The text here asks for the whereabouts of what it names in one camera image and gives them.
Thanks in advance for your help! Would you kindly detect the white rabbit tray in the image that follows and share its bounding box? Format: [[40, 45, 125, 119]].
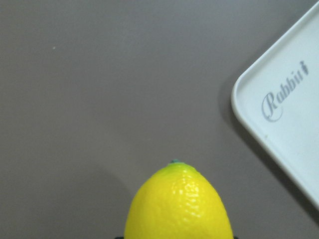
[[231, 4, 319, 207]]

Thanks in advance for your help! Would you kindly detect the yellow lemon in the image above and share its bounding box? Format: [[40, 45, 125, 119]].
[[124, 159, 234, 239]]

